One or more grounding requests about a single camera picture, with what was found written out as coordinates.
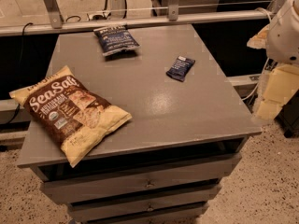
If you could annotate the padded gripper body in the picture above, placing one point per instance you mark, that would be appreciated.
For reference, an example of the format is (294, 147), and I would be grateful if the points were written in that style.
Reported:
(285, 36)

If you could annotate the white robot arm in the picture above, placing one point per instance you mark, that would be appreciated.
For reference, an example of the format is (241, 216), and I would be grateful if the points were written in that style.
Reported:
(280, 39)

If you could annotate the blue chip bag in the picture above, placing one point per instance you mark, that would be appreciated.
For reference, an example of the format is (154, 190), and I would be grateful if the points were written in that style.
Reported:
(114, 39)

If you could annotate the brown sea salt chip bag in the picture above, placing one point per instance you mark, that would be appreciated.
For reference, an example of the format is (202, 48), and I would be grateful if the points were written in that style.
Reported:
(74, 117)

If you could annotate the grey drawer cabinet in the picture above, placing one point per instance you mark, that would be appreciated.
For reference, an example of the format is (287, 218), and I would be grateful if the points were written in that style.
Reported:
(201, 117)

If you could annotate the small dark blue snack bar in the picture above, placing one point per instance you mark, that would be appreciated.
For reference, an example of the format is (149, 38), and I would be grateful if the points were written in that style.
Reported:
(180, 68)

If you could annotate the top grey drawer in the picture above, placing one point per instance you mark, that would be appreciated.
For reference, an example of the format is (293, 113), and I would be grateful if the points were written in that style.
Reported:
(170, 174)

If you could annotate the grey drawer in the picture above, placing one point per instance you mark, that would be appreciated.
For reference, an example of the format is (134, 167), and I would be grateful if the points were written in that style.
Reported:
(145, 202)
(170, 174)
(156, 216)

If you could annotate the middle grey drawer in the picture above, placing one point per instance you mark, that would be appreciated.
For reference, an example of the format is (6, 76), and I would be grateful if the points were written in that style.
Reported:
(145, 202)

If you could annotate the white power strip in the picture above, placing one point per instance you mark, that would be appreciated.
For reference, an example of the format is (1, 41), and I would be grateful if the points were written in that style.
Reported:
(97, 17)

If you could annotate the bottom grey drawer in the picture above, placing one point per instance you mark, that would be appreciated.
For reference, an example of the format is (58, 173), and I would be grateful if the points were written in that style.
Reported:
(156, 216)

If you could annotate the grey metal railing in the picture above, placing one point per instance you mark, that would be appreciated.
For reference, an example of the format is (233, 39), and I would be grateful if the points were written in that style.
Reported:
(37, 17)

